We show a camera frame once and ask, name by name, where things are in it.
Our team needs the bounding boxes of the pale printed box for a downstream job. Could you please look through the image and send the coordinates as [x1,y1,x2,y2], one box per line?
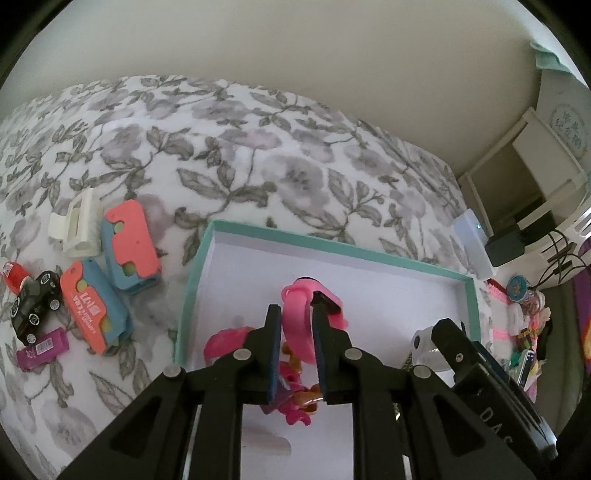
[538,69,591,171]

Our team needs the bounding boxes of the white shelf unit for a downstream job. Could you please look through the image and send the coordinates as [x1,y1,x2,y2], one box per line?
[457,107,587,227]

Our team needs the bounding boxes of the black toy car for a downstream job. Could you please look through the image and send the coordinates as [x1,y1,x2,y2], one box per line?
[10,271,62,344]

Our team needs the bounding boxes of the purple lead case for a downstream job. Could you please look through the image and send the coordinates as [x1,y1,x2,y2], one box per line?
[17,328,70,372]

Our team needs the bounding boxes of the coral blue case with print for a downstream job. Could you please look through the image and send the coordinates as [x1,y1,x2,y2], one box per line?
[60,258,134,355]

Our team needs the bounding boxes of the black cables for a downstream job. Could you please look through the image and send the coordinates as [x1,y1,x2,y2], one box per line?
[536,231,587,287]

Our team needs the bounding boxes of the pink fitness band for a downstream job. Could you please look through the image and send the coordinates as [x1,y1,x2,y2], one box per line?
[281,277,348,365]

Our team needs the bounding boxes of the white rectangular device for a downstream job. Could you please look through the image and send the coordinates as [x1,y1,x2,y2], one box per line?
[451,209,496,281]

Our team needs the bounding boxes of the pink dog toy figure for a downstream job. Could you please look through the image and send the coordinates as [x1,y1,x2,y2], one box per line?
[204,327,324,425]

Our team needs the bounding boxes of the red glue bottle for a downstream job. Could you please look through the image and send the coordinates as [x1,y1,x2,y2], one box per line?
[2,261,33,296]

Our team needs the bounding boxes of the black power adapter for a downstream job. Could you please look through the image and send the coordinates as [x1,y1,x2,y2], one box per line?
[486,224,527,267]

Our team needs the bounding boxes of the white lattice furniture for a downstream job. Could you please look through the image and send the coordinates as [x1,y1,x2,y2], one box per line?
[545,203,591,259]

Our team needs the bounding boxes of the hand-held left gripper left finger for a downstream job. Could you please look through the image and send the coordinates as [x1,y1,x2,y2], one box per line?
[58,304,283,480]

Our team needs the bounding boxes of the pile of colourful trinkets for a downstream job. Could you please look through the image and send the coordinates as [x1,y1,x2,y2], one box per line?
[485,274,555,402]

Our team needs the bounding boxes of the white plastic holder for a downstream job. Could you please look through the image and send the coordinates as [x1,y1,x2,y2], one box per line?
[48,188,103,258]

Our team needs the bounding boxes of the white smartwatch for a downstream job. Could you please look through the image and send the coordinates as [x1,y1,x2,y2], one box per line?
[412,327,455,372]

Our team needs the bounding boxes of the green cloth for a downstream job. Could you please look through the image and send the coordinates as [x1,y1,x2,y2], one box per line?
[530,41,571,73]

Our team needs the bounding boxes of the plain coral blue case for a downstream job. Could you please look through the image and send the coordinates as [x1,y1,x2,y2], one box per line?
[102,200,161,295]

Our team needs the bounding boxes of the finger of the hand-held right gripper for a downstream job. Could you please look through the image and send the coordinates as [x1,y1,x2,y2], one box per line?
[473,342,522,388]
[434,318,481,374]

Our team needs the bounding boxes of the teal shallow box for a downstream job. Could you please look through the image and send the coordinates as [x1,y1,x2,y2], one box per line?
[174,220,481,480]

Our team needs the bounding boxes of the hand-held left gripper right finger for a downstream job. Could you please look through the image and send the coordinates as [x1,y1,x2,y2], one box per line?
[310,295,539,480]

